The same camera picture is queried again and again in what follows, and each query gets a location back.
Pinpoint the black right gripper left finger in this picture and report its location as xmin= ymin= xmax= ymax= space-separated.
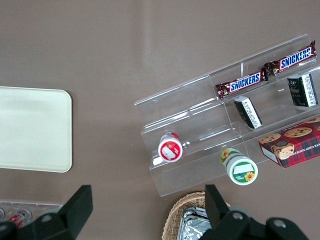
xmin=0 ymin=184 xmax=94 ymax=240

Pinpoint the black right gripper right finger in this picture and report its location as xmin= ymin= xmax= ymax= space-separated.
xmin=199 ymin=184 xmax=311 ymax=240

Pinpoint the light wicker basket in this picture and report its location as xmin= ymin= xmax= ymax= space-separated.
xmin=161 ymin=190 xmax=232 ymax=240

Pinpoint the cream plastic serving tray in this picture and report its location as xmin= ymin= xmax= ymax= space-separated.
xmin=0 ymin=85 xmax=74 ymax=174

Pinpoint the clear acrylic bottle rack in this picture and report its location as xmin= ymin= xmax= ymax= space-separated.
xmin=0 ymin=199 xmax=64 ymax=230

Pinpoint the stack of foil containers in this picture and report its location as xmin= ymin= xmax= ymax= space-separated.
xmin=178 ymin=205 xmax=227 ymax=240

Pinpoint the red cola bottle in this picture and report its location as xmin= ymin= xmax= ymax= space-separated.
xmin=9 ymin=208 xmax=34 ymax=230

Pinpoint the green lid yogurt cup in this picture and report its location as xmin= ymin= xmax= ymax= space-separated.
xmin=219 ymin=147 xmax=259 ymax=186

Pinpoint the red lid yogurt cup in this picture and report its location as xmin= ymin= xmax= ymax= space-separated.
xmin=157 ymin=132 xmax=184 ymax=164

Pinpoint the red tartan cookie box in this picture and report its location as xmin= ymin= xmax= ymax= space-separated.
xmin=258 ymin=116 xmax=320 ymax=169

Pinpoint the small black white carton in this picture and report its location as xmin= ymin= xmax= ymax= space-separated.
xmin=286 ymin=72 xmax=320 ymax=108
xmin=233 ymin=95 xmax=264 ymax=130

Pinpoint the clear acrylic tiered shelf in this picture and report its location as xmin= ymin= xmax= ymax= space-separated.
xmin=133 ymin=33 xmax=320 ymax=199

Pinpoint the brown Snickers bar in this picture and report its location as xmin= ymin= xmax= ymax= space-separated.
xmin=215 ymin=69 xmax=270 ymax=100
xmin=262 ymin=40 xmax=318 ymax=77

